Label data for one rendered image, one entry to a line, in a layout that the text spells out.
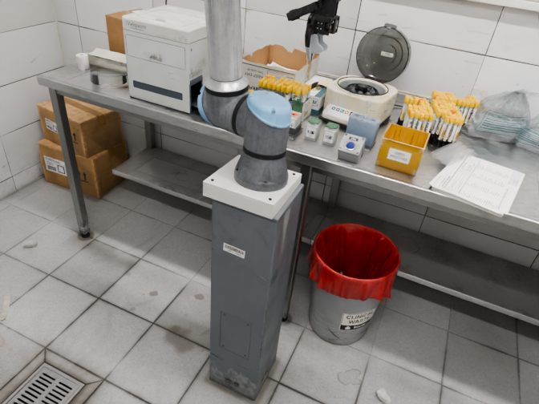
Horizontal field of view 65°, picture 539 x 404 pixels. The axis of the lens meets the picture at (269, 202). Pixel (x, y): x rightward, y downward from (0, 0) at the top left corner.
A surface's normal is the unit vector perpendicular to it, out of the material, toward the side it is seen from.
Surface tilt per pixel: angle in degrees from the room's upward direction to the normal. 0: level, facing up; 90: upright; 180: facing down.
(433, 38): 90
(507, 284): 0
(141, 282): 0
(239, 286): 90
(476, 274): 0
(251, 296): 90
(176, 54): 90
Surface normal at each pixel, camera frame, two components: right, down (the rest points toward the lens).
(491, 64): -0.41, 0.50
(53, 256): 0.09, -0.81
